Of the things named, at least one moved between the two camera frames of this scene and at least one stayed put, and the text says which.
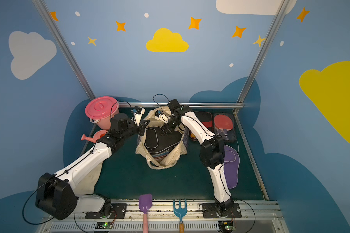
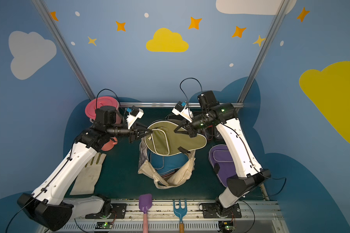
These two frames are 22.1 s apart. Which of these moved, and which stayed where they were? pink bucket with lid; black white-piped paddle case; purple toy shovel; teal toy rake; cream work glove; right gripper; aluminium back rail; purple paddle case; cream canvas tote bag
Moved: cream canvas tote bag; black white-piped paddle case; right gripper
Stayed: cream work glove; purple paddle case; aluminium back rail; pink bucket with lid; purple toy shovel; teal toy rake
